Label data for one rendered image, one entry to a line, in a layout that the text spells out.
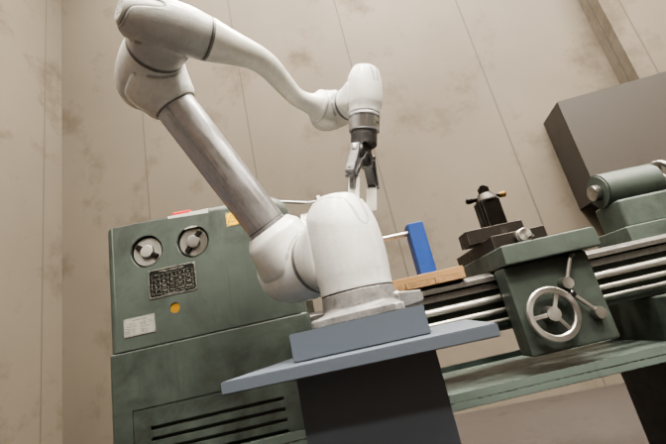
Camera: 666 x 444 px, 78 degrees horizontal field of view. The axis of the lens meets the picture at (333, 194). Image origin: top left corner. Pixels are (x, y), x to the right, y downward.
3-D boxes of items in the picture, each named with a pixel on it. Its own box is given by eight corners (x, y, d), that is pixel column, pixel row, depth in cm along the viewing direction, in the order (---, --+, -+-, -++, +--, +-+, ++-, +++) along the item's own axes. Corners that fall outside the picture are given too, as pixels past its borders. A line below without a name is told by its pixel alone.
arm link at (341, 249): (351, 287, 76) (327, 178, 83) (299, 305, 89) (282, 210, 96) (409, 278, 86) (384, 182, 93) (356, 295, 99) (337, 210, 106)
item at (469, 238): (470, 245, 143) (465, 231, 144) (462, 250, 152) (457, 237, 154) (526, 232, 143) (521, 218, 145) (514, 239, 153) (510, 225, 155)
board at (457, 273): (377, 296, 133) (374, 284, 134) (370, 303, 167) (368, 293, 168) (466, 277, 134) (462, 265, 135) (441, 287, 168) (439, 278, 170)
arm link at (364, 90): (390, 114, 118) (361, 127, 129) (390, 64, 122) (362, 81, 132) (361, 103, 112) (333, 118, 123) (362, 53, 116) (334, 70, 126)
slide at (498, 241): (495, 250, 132) (491, 236, 133) (460, 269, 173) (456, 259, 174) (549, 238, 132) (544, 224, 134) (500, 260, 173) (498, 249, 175)
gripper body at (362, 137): (371, 127, 113) (371, 159, 111) (381, 137, 120) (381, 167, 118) (346, 130, 116) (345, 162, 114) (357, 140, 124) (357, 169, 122)
